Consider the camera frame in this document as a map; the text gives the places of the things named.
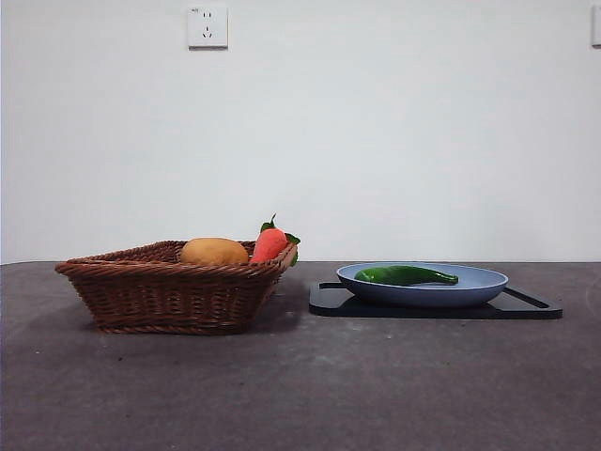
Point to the green pepper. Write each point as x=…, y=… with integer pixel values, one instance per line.
x=399, y=275

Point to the blue round plate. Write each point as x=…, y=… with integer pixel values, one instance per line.
x=422, y=296

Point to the orange carrot with green leaves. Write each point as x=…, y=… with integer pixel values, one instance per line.
x=269, y=244

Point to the yellow-brown potato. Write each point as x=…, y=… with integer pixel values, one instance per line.
x=212, y=251

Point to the black rectangular tray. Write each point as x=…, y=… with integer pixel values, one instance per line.
x=422, y=313

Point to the brown wicker basket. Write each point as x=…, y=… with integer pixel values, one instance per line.
x=164, y=296

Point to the white wall socket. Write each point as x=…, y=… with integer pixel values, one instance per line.
x=208, y=26

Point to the white wall plate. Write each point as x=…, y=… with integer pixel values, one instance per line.
x=596, y=27

